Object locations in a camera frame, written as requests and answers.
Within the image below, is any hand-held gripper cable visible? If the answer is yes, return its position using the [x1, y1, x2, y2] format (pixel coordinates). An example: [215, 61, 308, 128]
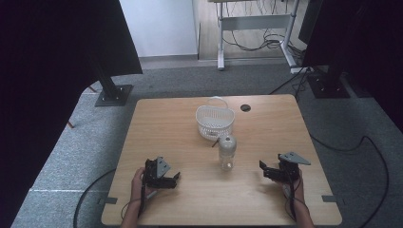
[283, 172, 302, 222]
[120, 186, 147, 221]

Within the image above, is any left hand-held gripper cable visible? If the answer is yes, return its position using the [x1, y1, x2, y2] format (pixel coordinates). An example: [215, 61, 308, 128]
[120, 186, 147, 221]

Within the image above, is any black curtain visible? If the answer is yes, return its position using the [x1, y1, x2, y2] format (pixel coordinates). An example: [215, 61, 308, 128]
[297, 0, 403, 134]
[0, 0, 144, 228]

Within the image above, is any person's left hand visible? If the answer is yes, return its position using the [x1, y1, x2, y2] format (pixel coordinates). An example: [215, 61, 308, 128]
[130, 166, 158, 204]

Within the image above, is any clear bottle with grey cap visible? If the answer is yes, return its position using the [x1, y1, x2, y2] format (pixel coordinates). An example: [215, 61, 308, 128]
[218, 134, 238, 172]

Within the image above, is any black metal stand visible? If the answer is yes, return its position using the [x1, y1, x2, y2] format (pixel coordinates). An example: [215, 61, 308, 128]
[89, 58, 134, 107]
[306, 60, 352, 100]

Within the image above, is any bundle of black cables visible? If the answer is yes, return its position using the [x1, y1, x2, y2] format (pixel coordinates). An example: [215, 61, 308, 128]
[221, 0, 313, 96]

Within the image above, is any white plastic basket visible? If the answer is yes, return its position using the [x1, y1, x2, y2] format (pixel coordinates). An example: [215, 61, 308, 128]
[195, 96, 236, 142]

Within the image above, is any right hand-held gripper cable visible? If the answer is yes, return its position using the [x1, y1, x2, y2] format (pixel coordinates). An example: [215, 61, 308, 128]
[283, 172, 302, 222]

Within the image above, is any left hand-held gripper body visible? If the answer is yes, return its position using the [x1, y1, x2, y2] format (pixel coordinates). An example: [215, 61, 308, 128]
[143, 156, 173, 190]

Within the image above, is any white desk frame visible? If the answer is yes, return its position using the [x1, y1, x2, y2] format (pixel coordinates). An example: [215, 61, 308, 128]
[208, 0, 300, 76]

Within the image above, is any person's right hand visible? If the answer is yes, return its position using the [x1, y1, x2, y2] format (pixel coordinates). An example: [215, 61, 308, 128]
[275, 168, 305, 203]

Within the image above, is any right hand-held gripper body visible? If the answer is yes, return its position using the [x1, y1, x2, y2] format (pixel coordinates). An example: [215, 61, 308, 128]
[277, 151, 312, 183]

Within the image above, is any black floor cable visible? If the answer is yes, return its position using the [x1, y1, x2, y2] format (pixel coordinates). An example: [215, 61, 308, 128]
[72, 168, 117, 228]
[309, 134, 391, 228]

